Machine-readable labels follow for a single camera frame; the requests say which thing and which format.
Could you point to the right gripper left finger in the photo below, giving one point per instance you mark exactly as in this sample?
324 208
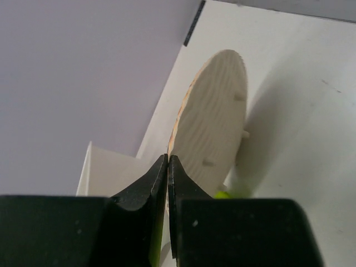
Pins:
121 230

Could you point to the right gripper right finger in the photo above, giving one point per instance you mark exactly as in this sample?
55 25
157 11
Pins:
205 231

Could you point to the green round plate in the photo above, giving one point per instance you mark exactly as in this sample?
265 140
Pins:
239 192

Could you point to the orange woven round plate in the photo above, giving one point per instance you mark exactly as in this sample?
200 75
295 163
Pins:
209 126

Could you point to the white plastic bin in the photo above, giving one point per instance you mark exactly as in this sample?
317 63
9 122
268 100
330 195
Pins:
106 173

